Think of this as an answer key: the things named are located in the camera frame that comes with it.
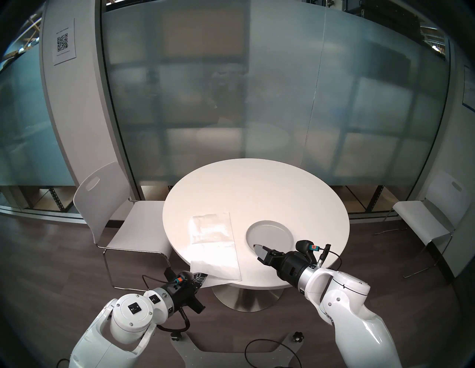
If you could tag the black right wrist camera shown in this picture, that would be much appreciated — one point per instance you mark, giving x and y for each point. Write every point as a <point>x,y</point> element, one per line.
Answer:
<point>304,246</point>

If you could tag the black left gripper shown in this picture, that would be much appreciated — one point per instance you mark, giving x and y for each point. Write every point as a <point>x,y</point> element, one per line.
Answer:
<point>182,295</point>

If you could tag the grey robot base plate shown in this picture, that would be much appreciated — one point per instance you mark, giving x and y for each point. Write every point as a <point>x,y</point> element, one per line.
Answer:
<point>183,350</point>

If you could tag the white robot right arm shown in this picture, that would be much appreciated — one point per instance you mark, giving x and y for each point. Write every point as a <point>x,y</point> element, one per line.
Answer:
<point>345,296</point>

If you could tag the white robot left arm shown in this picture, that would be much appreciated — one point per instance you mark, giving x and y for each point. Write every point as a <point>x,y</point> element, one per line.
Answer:
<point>130,311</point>

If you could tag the white paper napkin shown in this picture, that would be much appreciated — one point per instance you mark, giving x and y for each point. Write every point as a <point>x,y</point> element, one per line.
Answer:
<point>215,256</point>

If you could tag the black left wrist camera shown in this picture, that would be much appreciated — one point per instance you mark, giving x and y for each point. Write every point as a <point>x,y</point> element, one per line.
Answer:
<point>179,280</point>

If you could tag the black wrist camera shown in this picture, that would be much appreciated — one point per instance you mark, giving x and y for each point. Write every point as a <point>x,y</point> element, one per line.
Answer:
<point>304,246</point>
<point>179,280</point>

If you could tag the grey round plate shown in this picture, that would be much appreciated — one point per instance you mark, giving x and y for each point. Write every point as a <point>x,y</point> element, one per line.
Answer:
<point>271,233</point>

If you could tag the black perforated shelf post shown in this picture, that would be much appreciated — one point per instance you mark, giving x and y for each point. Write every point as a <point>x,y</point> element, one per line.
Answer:
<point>374,198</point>
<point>59,200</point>

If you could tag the round white pedestal table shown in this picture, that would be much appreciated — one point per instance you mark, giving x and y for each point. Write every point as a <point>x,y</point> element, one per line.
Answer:
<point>252,181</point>

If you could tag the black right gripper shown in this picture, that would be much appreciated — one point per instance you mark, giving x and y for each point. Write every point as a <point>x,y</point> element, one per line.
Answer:
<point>295,269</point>

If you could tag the white QR code sign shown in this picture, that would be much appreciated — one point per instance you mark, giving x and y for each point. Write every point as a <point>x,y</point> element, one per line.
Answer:
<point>64,42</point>

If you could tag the black star knob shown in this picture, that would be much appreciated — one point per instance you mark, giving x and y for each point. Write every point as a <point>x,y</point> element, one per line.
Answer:
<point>297,336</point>
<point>175,335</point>

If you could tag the white chair with chrome legs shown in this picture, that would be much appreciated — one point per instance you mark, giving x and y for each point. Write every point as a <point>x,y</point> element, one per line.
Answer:
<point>102,196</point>
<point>419,215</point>

